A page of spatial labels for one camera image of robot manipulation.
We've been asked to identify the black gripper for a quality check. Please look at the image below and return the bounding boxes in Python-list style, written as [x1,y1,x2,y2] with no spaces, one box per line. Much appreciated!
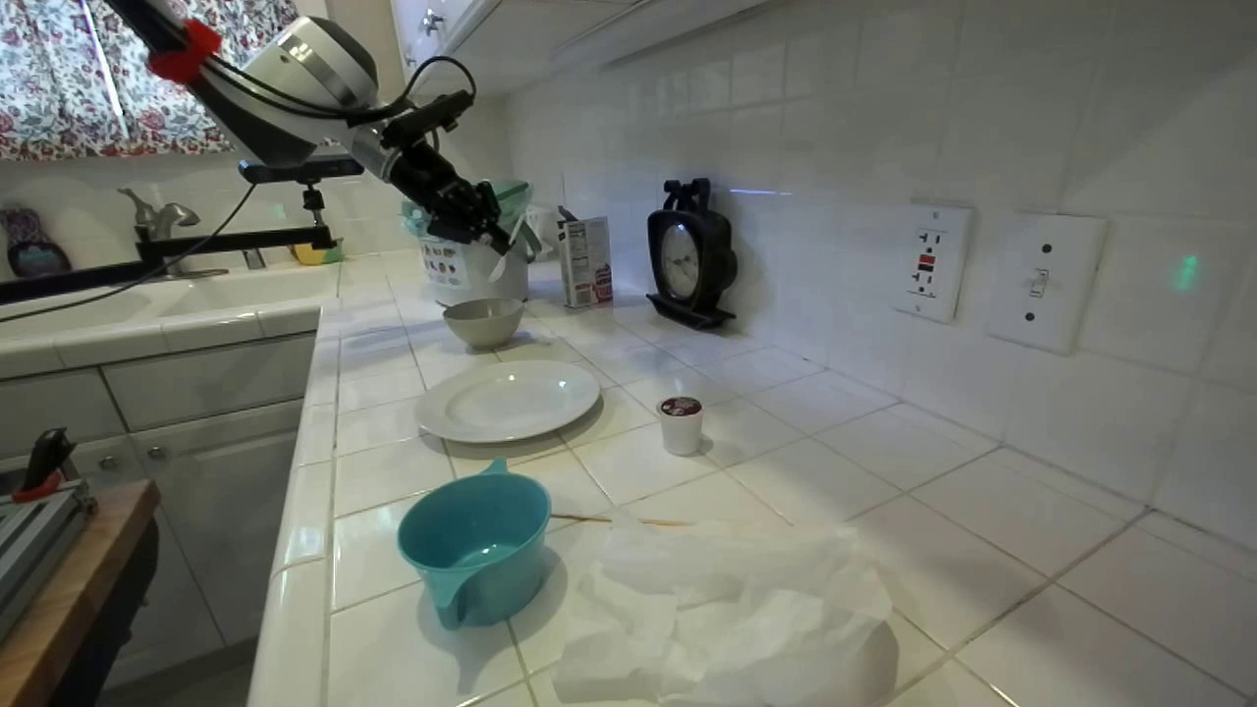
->
[390,137,517,257]

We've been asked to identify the grey bowl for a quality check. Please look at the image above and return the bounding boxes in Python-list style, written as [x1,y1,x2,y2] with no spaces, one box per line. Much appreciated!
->
[440,293,525,352]

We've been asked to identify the white round plate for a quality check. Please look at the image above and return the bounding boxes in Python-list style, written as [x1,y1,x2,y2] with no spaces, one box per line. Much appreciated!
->
[414,352,603,447]

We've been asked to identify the white canister with green lid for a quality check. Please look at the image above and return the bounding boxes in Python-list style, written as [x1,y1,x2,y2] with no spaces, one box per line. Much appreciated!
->
[400,176,548,310]

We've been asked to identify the granulated sugar box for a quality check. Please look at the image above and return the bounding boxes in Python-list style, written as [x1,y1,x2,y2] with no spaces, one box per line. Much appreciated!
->
[554,205,618,312]

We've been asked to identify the yellow sponge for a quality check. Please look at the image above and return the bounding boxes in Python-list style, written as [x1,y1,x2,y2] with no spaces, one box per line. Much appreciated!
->
[285,239,344,270]

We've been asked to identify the black analog clock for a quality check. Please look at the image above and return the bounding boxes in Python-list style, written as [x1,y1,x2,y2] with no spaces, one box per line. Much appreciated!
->
[644,176,741,335]

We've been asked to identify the small white coffee pod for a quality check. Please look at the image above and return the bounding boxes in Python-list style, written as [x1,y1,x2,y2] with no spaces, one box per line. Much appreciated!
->
[657,391,707,460]

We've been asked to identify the chrome faucet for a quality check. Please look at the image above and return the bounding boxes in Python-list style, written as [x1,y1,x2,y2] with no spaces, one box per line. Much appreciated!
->
[118,183,204,278]

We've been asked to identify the white base cabinet with drawers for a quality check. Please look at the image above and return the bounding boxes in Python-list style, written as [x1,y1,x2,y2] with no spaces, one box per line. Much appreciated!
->
[0,331,323,699]

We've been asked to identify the teal measuring cup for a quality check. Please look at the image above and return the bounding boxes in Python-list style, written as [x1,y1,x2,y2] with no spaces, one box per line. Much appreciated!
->
[394,460,559,632]

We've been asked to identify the wide floral curtain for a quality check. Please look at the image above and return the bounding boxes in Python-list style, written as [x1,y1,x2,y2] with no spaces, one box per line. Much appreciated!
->
[0,0,252,163]

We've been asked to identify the white power outlet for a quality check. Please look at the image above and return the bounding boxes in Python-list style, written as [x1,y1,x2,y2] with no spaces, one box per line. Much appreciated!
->
[893,201,977,327]

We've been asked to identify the crumpled white plastic bag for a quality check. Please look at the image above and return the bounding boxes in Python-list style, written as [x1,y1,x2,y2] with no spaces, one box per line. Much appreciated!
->
[548,519,903,707]

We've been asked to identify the red and black tool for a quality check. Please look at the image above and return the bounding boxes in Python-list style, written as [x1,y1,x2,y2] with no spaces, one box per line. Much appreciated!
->
[12,422,80,505]

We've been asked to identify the wooden table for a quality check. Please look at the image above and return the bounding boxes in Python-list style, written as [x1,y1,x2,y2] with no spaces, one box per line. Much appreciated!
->
[0,477,163,707]

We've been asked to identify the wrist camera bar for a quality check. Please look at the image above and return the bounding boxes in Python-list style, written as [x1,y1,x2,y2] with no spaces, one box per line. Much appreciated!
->
[378,90,480,143]

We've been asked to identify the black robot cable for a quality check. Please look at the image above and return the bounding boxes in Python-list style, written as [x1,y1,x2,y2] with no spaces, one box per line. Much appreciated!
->
[192,50,480,132]

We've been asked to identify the white wall cabinet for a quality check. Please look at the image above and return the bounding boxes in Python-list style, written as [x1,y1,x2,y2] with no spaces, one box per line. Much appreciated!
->
[386,0,778,103]

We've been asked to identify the black stereo camera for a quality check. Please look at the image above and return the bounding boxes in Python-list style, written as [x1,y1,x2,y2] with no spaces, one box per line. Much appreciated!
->
[235,147,370,187]

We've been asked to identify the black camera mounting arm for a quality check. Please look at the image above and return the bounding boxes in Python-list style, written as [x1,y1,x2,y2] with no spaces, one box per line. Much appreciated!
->
[0,179,343,304]

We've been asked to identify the red velcro strap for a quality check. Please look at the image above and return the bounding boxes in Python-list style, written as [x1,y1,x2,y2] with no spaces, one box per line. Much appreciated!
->
[146,16,226,90]

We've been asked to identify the aluminium rail frame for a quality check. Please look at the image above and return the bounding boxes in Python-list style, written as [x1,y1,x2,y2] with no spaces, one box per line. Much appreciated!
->
[0,477,98,642]

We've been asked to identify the white light switch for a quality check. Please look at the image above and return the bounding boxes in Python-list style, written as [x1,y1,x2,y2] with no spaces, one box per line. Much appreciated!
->
[983,209,1113,358]

